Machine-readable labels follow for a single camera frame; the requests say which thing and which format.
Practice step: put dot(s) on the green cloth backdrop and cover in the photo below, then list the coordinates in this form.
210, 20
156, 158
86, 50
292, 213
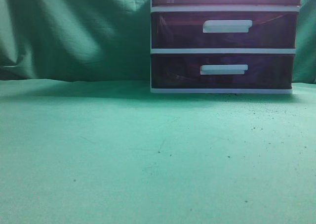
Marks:
84, 141

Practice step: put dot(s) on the white plastic drawer cabinet frame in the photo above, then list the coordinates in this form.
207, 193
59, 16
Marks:
215, 69

